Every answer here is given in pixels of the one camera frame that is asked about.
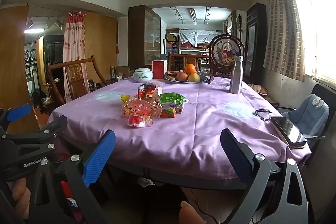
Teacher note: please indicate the clear printed plastic wrapper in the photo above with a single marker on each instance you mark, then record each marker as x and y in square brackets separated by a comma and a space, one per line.
[139, 108]

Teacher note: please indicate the red box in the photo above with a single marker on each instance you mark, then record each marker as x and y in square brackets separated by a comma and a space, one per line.
[159, 69]

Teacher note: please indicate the fluorescent ceiling lamp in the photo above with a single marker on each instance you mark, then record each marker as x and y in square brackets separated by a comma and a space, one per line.
[34, 30]

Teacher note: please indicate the red snack packet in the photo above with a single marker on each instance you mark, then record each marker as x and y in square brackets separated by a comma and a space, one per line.
[145, 91]

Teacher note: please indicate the glass display cabinet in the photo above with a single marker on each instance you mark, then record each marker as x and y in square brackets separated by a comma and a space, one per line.
[144, 37]

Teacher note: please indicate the light blue jacket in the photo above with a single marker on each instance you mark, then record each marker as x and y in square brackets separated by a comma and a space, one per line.
[309, 113]

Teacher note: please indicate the small drink carton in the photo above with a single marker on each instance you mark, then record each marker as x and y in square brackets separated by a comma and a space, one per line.
[170, 113]

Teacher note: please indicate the pink floral curtain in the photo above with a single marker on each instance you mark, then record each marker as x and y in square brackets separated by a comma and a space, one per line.
[73, 43]

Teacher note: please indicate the wooden armchair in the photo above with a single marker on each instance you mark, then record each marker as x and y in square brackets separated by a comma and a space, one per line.
[76, 79]

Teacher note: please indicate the round embroidery table screen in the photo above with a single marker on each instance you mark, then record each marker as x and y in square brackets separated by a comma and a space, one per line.
[225, 53]

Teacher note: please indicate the red apple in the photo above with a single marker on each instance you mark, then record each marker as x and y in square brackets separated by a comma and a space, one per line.
[182, 76]

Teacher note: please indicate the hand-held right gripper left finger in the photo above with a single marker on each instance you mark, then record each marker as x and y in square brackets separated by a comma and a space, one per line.
[99, 158]

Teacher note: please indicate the dark tall cabinet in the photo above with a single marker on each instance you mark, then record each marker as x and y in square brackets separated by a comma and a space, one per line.
[256, 43]

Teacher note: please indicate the white cup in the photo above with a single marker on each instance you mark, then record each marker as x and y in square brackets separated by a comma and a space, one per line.
[119, 78]

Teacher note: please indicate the dark office chair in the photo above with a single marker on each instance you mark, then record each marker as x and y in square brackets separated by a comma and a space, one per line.
[319, 90]

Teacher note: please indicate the cardboard box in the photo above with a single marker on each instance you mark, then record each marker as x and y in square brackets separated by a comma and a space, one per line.
[124, 71]

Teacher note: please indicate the wooden dining chair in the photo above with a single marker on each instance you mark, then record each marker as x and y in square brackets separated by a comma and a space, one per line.
[189, 58]

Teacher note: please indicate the person's left hand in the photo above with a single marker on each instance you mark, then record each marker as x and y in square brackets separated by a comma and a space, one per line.
[21, 197]

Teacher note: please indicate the white cloth cover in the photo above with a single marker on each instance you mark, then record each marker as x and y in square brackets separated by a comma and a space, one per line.
[202, 36]

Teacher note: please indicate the steel bottle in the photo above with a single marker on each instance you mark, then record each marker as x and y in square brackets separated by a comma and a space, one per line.
[236, 77]

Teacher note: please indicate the clear jelly cup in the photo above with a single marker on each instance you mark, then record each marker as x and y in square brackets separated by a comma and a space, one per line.
[136, 120]

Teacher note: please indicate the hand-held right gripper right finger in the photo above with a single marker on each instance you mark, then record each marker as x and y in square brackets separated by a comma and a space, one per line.
[236, 158]

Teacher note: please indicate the window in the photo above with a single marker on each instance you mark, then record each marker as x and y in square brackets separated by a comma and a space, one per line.
[323, 29]

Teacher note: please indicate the yellow apple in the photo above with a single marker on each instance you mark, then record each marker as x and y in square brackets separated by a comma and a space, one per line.
[193, 77]

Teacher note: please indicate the keys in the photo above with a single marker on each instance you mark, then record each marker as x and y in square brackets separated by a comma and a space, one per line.
[262, 115]

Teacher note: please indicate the checkered curtain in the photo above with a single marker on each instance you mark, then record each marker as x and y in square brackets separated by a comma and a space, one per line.
[283, 29]

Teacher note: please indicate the fruit plate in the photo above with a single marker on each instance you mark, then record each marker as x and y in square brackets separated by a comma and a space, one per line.
[203, 79]

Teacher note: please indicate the white ceramic jar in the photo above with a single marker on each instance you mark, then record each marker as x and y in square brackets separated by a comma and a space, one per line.
[143, 74]

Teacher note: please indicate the black smartphone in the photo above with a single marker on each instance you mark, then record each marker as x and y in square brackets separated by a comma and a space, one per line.
[287, 128]

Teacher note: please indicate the yellow candy wrapper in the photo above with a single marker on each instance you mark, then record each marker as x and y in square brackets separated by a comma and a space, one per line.
[125, 98]

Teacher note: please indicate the spray can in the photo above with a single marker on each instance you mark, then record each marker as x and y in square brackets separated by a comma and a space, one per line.
[113, 71]

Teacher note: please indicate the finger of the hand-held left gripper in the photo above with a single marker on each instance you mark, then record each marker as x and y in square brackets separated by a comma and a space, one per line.
[18, 112]
[56, 123]

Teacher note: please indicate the orange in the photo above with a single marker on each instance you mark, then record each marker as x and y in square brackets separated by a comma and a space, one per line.
[190, 68]

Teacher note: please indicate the green tissue packet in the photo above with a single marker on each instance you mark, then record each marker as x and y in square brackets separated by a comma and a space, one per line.
[170, 98]

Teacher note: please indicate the purple tablecloth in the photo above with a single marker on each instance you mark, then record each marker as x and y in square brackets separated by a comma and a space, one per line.
[183, 129]

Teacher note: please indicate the person's right hand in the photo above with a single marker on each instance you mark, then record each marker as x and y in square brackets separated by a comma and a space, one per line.
[190, 214]

